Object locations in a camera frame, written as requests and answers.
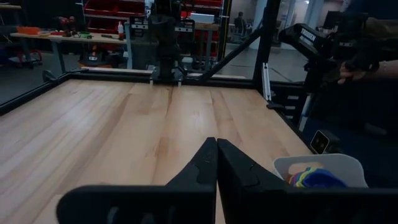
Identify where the orange tray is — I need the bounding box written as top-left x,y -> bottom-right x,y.
16,26 -> 42,36

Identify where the light grey plastic basket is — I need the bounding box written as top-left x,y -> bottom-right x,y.
272,152 -> 369,189

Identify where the dark indigo measuring cup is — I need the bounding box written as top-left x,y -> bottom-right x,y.
298,175 -> 348,189

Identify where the small black table camera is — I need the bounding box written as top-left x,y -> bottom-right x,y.
309,129 -> 342,156

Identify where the orange and black vacuum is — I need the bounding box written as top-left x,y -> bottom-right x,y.
77,44 -> 113,69

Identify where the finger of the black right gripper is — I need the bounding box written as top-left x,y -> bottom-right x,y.
175,19 -> 196,42
129,17 -> 149,39

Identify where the grey metal cabinet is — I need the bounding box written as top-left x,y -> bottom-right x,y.
124,21 -> 162,70

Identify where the black metal table frame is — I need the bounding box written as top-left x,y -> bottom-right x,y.
0,0 -> 312,147

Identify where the red storage bin shelf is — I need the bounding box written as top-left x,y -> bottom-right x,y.
82,0 -> 147,35
180,0 -> 225,58

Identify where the white round pillar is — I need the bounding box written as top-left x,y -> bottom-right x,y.
248,0 -> 269,50

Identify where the person's hand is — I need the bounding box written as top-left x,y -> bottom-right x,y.
337,60 -> 369,85

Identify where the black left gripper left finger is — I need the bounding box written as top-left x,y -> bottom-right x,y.
56,138 -> 218,224

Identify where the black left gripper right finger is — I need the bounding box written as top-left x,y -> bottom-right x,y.
216,139 -> 398,224

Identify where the wooden workbench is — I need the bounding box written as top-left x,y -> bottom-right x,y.
10,30 -> 129,75

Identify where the person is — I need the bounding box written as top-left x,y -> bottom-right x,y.
341,0 -> 398,82
233,11 -> 247,35

